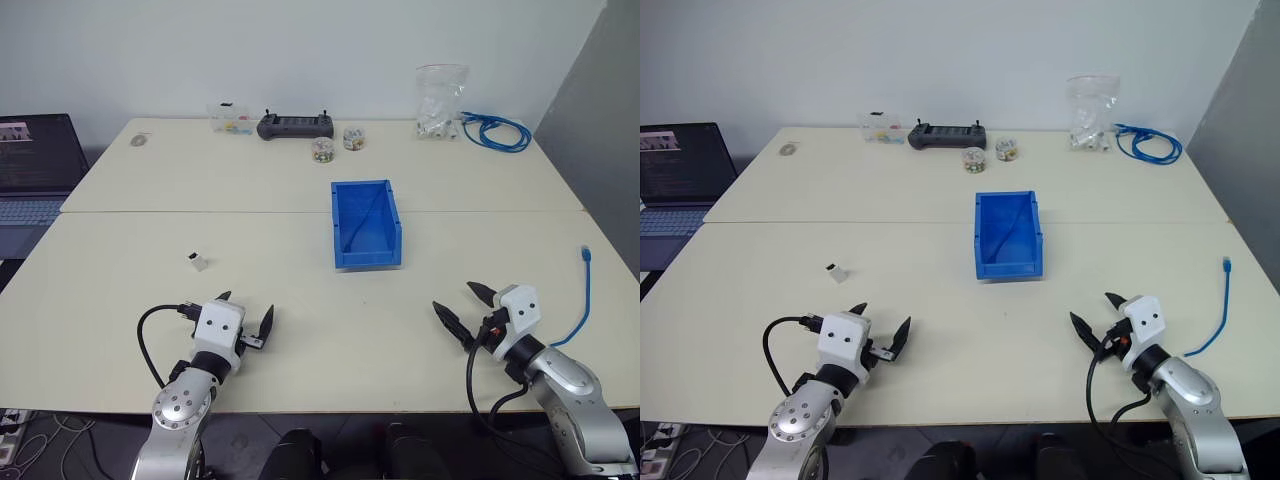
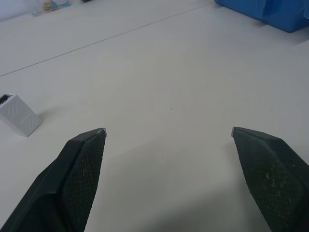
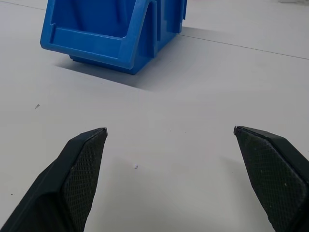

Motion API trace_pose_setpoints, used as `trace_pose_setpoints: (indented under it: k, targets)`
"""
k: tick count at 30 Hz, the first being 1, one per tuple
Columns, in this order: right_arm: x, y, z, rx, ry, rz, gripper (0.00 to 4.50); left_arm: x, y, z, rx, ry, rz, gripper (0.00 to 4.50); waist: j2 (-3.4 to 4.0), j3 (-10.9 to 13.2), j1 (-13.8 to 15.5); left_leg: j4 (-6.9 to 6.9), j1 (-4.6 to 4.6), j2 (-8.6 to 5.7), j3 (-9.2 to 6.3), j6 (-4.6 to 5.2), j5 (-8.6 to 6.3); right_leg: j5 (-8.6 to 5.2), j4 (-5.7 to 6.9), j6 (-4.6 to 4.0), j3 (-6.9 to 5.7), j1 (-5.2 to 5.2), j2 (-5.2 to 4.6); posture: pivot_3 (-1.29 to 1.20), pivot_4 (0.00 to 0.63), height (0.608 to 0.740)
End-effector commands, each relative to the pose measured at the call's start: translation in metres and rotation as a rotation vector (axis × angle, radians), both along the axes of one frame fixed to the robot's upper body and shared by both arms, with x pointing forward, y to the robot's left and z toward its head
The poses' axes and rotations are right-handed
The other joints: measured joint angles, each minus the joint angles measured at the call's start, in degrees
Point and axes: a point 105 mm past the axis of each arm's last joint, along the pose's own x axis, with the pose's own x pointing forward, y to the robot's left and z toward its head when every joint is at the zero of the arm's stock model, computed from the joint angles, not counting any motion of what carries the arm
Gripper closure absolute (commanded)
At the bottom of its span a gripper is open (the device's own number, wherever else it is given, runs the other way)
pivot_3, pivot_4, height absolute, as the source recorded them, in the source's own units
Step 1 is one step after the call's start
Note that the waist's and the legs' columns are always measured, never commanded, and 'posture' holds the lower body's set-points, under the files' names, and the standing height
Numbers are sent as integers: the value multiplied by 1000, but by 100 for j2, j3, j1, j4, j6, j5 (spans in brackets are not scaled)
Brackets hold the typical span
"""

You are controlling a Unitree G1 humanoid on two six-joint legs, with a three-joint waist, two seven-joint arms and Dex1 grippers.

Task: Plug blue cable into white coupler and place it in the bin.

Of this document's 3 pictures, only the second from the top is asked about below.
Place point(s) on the colourful printed small box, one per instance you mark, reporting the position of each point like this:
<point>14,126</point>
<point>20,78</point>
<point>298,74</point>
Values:
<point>49,6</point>

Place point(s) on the blue plastic bin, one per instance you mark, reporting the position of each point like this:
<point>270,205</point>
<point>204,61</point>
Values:
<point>268,12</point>

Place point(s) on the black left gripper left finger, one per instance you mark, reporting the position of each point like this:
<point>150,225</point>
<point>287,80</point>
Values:
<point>72,183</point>

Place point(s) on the white ribbed plastic block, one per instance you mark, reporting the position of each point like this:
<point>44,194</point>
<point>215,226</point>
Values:
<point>19,116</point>

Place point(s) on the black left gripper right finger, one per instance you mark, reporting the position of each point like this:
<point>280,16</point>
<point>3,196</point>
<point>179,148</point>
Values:
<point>272,178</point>

